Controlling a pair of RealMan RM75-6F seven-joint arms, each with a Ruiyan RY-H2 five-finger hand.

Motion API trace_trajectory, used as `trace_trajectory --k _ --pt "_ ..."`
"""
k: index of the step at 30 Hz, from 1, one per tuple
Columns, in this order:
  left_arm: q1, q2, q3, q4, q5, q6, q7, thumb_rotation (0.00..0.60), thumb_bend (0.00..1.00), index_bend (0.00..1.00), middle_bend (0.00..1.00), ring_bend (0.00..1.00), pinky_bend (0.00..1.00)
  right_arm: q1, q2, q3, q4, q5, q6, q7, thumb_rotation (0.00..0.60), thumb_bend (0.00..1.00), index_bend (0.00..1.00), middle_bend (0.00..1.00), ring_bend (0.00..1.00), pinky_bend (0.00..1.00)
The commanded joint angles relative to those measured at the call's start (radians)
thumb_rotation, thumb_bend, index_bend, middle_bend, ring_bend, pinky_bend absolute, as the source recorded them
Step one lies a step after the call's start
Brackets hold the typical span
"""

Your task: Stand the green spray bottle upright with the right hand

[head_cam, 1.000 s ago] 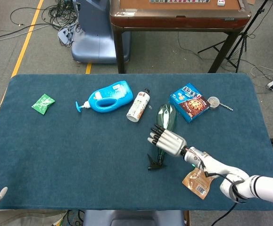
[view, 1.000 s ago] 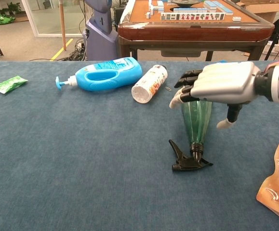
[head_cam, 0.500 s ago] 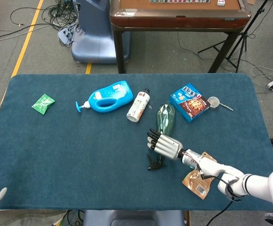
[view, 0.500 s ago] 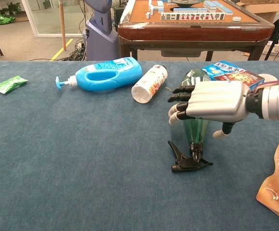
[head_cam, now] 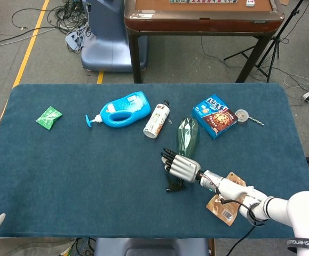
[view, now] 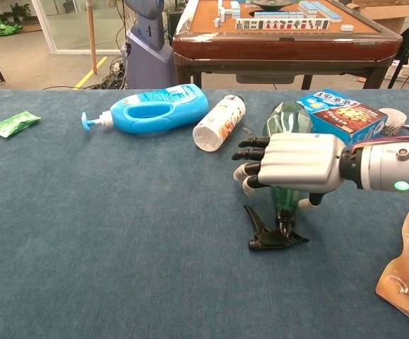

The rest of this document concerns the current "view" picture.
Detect blue cookie box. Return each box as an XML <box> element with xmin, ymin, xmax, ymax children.
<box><xmin>295</xmin><ymin>88</ymin><xmax>389</xmax><ymax>149</ymax></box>

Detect blue pump detergent bottle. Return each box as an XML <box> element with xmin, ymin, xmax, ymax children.
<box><xmin>81</xmin><ymin>83</ymin><xmax>210</xmax><ymax>135</ymax></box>

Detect black cable bundle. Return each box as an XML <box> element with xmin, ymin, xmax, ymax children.
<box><xmin>97</xmin><ymin>56</ymin><xmax>128</xmax><ymax>90</ymax></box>

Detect green spray bottle black trigger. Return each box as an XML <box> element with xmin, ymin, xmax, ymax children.
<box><xmin>243</xmin><ymin>100</ymin><xmax>314</xmax><ymax>252</ymax></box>

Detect wooden pole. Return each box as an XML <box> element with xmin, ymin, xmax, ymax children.
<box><xmin>85</xmin><ymin>0</ymin><xmax>98</xmax><ymax>76</ymax></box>

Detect white drink bottle black cap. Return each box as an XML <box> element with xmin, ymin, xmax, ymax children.
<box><xmin>192</xmin><ymin>94</ymin><xmax>247</xmax><ymax>153</ymax></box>

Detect long stack blue-back mahjong tiles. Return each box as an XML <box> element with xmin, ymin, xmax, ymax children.
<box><xmin>297</xmin><ymin>0</ymin><xmax>343</xmax><ymax>23</ymax></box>

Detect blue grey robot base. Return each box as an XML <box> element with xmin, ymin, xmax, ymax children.
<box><xmin>121</xmin><ymin>0</ymin><xmax>177</xmax><ymax>90</ymax></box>

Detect brown mahjong table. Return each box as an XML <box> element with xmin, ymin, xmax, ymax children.
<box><xmin>172</xmin><ymin>0</ymin><xmax>403</xmax><ymax>90</ymax></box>

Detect row of blue-back mahjong tiles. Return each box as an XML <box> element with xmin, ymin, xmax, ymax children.
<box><xmin>253</xmin><ymin>11</ymin><xmax>299</xmax><ymax>20</ymax></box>

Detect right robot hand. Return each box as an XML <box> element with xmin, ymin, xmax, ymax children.
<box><xmin>232</xmin><ymin>133</ymin><xmax>348</xmax><ymax>211</ymax></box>

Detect blue table cloth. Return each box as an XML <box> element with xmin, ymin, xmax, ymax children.
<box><xmin>0</xmin><ymin>88</ymin><xmax>409</xmax><ymax>339</ymax></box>

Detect row of face-up mahjong tiles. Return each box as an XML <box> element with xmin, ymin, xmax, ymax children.
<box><xmin>235</xmin><ymin>18</ymin><xmax>331</xmax><ymax>32</ymax></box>

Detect cardboard box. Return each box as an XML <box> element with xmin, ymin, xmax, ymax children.
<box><xmin>352</xmin><ymin>0</ymin><xmax>409</xmax><ymax>33</ymax></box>

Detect green snack sachet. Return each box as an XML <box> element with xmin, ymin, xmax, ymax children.
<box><xmin>0</xmin><ymin>110</ymin><xmax>42</xmax><ymax>138</ymax></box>

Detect black tripod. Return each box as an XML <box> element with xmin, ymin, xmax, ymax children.
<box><xmin>387</xmin><ymin>0</ymin><xmax>409</xmax><ymax>89</ymax></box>

